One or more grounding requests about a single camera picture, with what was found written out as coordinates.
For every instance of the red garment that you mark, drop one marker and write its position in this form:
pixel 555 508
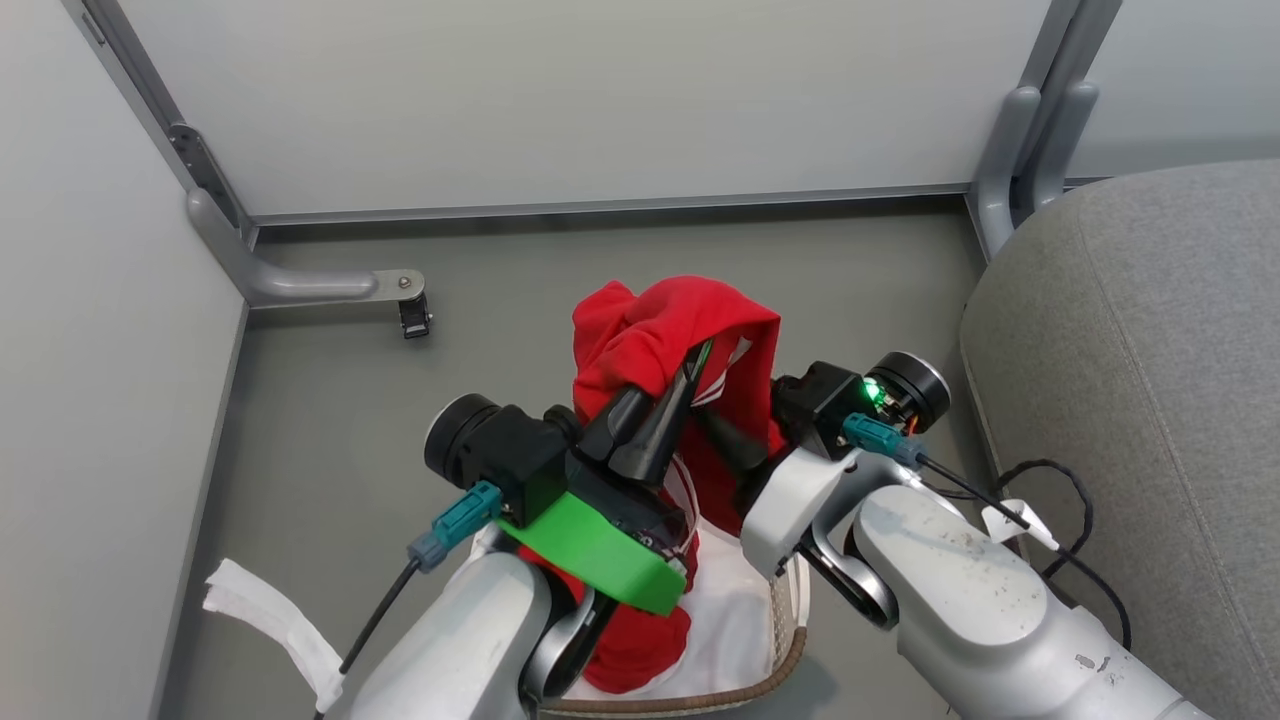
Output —
pixel 650 330

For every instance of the grey double partition post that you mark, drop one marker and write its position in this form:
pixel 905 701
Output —
pixel 1030 130

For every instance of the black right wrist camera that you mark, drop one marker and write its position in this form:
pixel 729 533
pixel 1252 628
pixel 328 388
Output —
pixel 830 400

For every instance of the grey partition foot with caster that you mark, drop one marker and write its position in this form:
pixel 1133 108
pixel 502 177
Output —
pixel 300 283

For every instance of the grey fabric sofa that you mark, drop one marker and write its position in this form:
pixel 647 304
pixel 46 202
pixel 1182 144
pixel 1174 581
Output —
pixel 1150 420

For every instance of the white fabric strip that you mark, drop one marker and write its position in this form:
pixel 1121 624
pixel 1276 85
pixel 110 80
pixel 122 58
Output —
pixel 275 615

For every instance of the woven laundry basket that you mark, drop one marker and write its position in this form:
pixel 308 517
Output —
pixel 780 660

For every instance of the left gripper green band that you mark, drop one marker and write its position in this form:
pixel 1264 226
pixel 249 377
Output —
pixel 600 550

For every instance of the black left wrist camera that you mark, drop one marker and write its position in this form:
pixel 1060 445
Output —
pixel 500 450

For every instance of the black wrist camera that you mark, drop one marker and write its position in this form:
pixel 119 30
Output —
pixel 500 450
pixel 830 400

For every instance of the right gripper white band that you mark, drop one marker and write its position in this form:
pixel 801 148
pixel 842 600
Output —
pixel 795 500

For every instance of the dark metal hinge bracket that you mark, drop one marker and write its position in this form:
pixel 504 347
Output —
pixel 205 170

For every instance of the grey partition bottom rail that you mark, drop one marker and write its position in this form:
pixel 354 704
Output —
pixel 600 207

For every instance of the white garment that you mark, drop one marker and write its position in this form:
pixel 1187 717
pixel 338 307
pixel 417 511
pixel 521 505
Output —
pixel 735 610

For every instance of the black caster wheel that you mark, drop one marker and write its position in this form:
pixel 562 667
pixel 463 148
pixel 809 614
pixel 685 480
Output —
pixel 415 317

